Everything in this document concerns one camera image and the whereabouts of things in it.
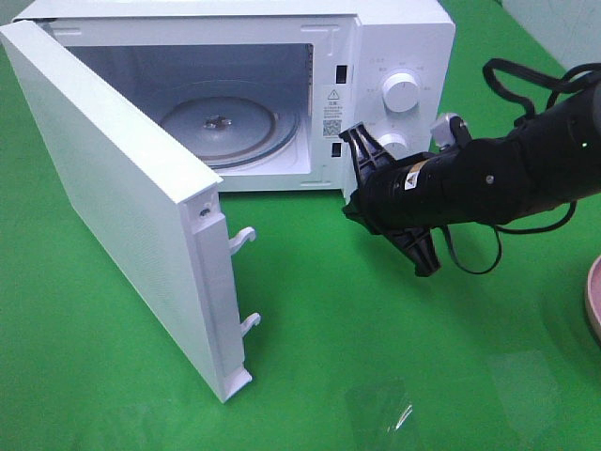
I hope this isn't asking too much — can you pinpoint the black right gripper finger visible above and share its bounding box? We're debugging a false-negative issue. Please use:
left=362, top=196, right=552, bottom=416
left=339, top=122, right=396, bottom=181
left=384, top=227, right=440, bottom=277

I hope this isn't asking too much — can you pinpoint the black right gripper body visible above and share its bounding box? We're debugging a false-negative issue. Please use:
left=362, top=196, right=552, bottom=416
left=343, top=152, right=451, bottom=234

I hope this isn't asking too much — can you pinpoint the pink plate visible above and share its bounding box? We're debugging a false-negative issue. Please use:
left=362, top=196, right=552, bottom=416
left=584, top=257, right=601, bottom=344

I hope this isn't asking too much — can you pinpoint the white microwave door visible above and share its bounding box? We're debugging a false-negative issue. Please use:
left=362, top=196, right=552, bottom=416
left=1, top=21, right=260, bottom=400

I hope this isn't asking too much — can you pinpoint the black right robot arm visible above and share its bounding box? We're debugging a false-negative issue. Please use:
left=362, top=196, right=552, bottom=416
left=340, top=85, right=600, bottom=277

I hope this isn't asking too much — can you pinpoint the lower white microwave knob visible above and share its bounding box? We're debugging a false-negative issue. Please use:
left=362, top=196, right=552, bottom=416
left=378, top=132, right=409, bottom=160

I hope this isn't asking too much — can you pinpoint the white microwave knob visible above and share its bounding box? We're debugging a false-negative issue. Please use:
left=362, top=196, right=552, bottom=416
left=378, top=132, right=409, bottom=160
left=381, top=70, right=421, bottom=113

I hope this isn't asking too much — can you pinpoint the upper white microwave knob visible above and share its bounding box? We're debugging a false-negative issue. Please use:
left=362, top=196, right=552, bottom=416
left=381, top=70, right=421, bottom=113

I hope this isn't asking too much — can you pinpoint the white microwave oven body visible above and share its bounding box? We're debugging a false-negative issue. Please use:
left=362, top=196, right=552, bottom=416
left=9, top=1, right=455, bottom=195

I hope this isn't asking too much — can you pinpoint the glass microwave turntable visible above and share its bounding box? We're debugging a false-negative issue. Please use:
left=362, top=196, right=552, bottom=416
left=160, top=96, right=300, bottom=169

